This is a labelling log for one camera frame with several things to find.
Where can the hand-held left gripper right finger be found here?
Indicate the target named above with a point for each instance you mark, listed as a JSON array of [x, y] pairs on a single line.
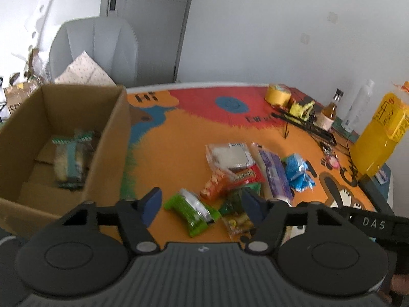
[[252, 205]]

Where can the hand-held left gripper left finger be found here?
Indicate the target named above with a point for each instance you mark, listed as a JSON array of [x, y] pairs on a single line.
[[150, 204]]

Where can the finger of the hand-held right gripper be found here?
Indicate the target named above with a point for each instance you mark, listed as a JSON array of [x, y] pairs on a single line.
[[342, 212]]

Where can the red snack packet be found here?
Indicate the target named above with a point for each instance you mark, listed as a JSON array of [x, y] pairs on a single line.
[[246, 175]]

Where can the light green snack packet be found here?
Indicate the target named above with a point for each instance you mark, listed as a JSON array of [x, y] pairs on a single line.
[[187, 211]]

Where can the purple snack packet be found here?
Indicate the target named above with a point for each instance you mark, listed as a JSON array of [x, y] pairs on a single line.
[[274, 172]]

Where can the brown cardboard box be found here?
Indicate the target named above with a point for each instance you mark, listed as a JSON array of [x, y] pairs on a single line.
[[108, 153]]

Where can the person's right hand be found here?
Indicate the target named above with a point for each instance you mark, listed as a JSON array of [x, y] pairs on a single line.
[[401, 289]]

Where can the dark green snack packet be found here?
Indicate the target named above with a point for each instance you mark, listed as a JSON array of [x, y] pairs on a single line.
[[235, 198]]

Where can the yellow candy packet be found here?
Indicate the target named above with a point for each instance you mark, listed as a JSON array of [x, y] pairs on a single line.
[[238, 225]]

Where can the dark grey box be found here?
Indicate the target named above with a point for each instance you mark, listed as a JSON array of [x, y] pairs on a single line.
[[378, 192]]

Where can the orange snack packet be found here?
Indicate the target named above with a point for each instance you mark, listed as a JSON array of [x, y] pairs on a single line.
[[214, 187]]

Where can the clear silver snack packet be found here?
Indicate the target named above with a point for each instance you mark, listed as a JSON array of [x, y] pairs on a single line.
[[228, 156]]

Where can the blue snack packet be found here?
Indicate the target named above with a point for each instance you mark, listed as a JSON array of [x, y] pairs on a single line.
[[297, 172]]

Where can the colourful printed table mat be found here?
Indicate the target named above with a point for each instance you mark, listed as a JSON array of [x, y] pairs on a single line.
[[185, 140]]

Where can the green white wrapped cake packet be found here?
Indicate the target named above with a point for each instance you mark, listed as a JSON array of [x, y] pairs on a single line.
[[72, 160]]

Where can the black metal stand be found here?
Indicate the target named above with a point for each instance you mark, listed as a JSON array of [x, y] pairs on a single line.
[[306, 126]]

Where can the small amber bottle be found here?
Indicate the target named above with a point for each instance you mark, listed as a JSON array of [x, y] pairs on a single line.
[[330, 113]]

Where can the white bottle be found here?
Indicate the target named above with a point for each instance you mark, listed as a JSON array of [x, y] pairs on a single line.
[[358, 108]]

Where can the yellow toy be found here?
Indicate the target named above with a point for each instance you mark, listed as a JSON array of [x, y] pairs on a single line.
[[302, 108]]

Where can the yellow tape roll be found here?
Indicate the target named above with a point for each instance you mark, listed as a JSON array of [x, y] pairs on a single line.
[[277, 95]]

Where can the patterned beige cushion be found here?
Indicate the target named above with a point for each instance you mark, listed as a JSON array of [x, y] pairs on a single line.
[[83, 70]]

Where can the grey chair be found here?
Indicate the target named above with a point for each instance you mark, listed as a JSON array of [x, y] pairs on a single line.
[[105, 41]]

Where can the printed cardboard box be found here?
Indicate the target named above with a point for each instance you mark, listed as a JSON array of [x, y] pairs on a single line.
[[17, 97]]

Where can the crumpled clear plastic wrap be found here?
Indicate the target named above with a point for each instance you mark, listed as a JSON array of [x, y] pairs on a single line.
[[36, 67]]

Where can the grey door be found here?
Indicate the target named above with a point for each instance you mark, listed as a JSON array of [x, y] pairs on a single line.
[[153, 22]]

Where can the white board with holes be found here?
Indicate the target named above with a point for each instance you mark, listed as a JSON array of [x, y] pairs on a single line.
[[40, 16]]

